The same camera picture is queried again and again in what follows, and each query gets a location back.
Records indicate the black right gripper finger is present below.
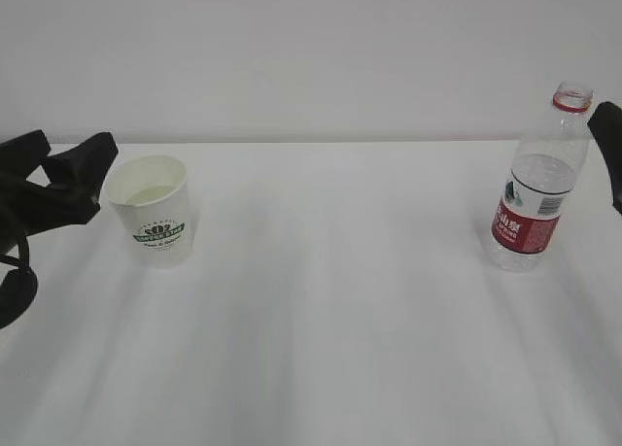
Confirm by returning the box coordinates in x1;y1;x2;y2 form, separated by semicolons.
588;101;622;215

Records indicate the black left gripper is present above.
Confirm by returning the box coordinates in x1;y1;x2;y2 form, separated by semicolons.
0;130;119;237

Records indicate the clear plastic water bottle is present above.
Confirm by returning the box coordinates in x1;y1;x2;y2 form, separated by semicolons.
486;82;593;272

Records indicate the white paper coffee cup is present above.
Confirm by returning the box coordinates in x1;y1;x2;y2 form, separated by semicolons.
103;154;192;268

